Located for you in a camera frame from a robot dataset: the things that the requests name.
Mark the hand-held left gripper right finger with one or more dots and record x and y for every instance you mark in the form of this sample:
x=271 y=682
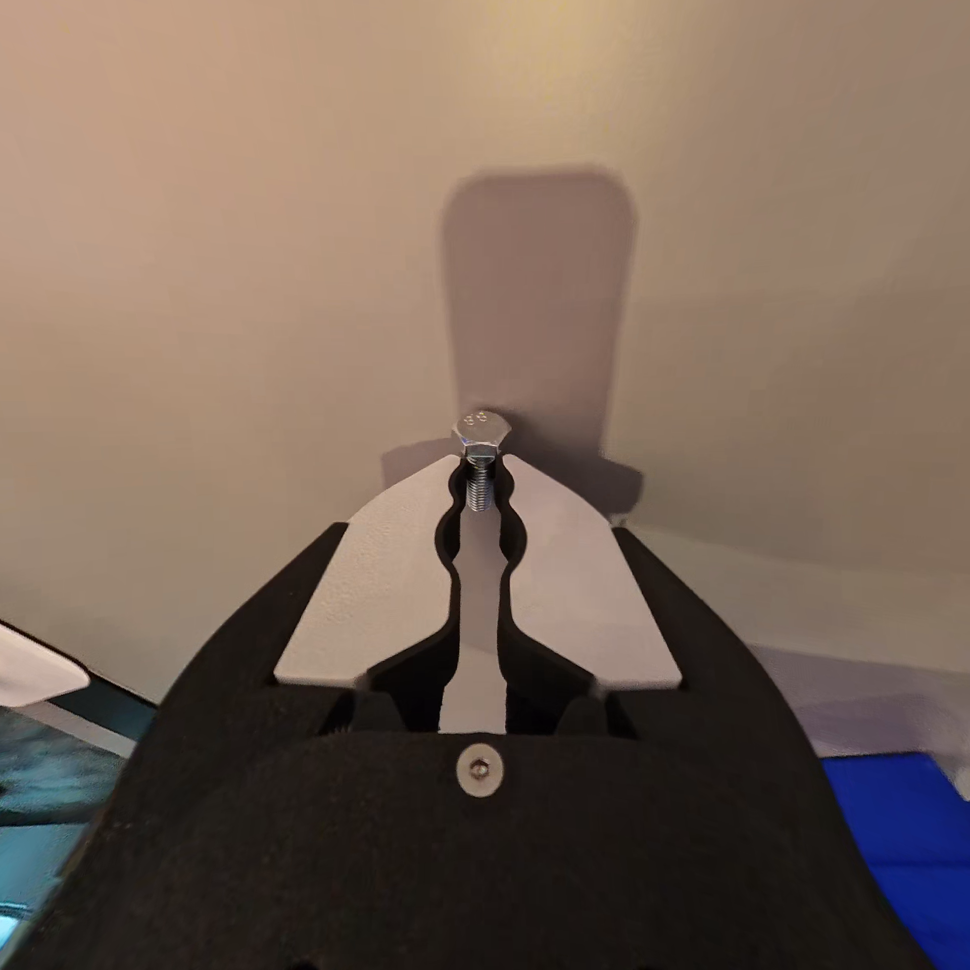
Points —
x=599 y=607

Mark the blue plastic bin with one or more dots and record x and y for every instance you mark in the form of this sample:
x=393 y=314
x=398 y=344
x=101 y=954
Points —
x=902 y=849

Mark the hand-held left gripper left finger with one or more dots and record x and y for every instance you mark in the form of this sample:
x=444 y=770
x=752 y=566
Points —
x=364 y=607

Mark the silver hex bolt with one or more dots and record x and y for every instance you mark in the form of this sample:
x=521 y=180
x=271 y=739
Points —
x=482 y=437

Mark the white board stand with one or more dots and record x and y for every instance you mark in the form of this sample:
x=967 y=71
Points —
x=31 y=664

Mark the black phone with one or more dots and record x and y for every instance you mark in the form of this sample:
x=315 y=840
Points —
x=68 y=758

